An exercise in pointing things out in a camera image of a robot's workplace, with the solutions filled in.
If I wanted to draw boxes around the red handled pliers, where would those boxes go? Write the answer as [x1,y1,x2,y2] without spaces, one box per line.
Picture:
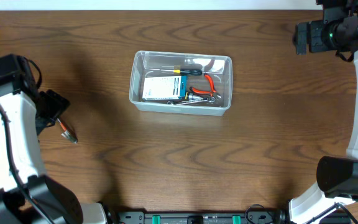
[190,73,222,100]

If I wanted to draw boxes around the thin metal wrench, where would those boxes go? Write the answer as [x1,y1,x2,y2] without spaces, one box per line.
[167,97,216,105]

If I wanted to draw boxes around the blue white cardboard box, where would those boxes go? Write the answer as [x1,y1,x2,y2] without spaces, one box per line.
[142,75,187,101]

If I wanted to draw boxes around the small yellow precision screwdriver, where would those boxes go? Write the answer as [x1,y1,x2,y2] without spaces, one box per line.
[160,69,203,76]

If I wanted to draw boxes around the yellow black stubby screwdriver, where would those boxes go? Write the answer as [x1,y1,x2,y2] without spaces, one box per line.
[185,92,208,101]

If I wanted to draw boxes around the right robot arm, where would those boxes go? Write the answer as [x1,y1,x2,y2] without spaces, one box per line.
[275,0,358,223]

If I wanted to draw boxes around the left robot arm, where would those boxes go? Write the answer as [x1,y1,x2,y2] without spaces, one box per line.
[0,75,108,223]

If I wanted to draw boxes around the clear plastic container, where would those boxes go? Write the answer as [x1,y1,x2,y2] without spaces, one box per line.
[129,50,233,116]

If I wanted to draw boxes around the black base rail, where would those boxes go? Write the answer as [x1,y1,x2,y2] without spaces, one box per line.
[116,203,354,224]

